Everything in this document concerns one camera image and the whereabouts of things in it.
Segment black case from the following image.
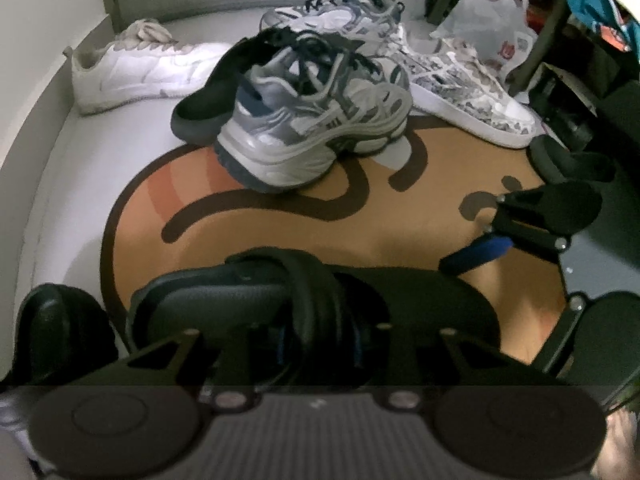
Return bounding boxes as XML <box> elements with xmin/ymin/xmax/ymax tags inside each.
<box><xmin>527</xmin><ymin>62</ymin><xmax>601</xmax><ymax>153</ymax></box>

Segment grey silver running shoe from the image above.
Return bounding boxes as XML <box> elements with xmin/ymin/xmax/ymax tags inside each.
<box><xmin>214</xmin><ymin>34</ymin><xmax>414</xmax><ymax>194</ymax></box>
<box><xmin>260</xmin><ymin>0</ymin><xmax>407</xmax><ymax>58</ymax></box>

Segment dark green chair leg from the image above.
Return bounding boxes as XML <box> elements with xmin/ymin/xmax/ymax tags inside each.
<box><xmin>505</xmin><ymin>0</ymin><xmax>571</xmax><ymax>97</ymax></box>

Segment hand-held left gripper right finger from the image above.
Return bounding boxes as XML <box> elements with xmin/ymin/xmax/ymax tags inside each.
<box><xmin>375</xmin><ymin>325</ymin><xmax>556</xmax><ymax>406</ymax></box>

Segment black buckle clog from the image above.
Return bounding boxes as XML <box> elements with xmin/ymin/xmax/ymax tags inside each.
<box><xmin>126</xmin><ymin>246</ymin><xmax>501</xmax><ymax>391</ymax></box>
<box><xmin>14</xmin><ymin>283</ymin><xmax>120</xmax><ymax>386</ymax></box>

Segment white black printed sneaker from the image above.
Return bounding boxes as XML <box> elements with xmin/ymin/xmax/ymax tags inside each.
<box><xmin>380</xmin><ymin>22</ymin><xmax>543</xmax><ymax>149</ymax></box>

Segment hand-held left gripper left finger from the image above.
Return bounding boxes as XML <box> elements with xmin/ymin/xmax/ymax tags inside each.
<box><xmin>117</xmin><ymin>327</ymin><xmax>263</xmax><ymax>406</ymax></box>

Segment white plastic bag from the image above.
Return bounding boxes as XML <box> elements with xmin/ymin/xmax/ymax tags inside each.
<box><xmin>430</xmin><ymin>0</ymin><xmax>540</xmax><ymax>83</ymax></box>

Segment black flip-flop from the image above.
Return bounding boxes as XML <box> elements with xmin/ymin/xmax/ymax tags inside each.
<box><xmin>529</xmin><ymin>136</ymin><xmax>617</xmax><ymax>184</ymax></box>
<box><xmin>171</xmin><ymin>29</ymin><xmax>301</xmax><ymax>147</ymax></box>

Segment orange brown round rug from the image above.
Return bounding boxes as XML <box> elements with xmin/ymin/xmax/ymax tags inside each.
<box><xmin>99</xmin><ymin>115</ymin><xmax>571</xmax><ymax>366</ymax></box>

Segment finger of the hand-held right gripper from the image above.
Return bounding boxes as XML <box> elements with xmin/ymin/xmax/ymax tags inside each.
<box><xmin>492</xmin><ymin>180</ymin><xmax>603</xmax><ymax>241</ymax></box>
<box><xmin>439</xmin><ymin>232</ymin><xmax>568</xmax><ymax>277</ymax></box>

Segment white sneaker beige laces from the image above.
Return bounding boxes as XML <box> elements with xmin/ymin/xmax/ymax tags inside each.
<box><xmin>64</xmin><ymin>17</ymin><xmax>238</xmax><ymax>116</ymax></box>

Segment person's right hand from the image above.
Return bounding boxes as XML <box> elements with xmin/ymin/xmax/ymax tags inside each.
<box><xmin>592</xmin><ymin>405</ymin><xmax>640</xmax><ymax>480</ymax></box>

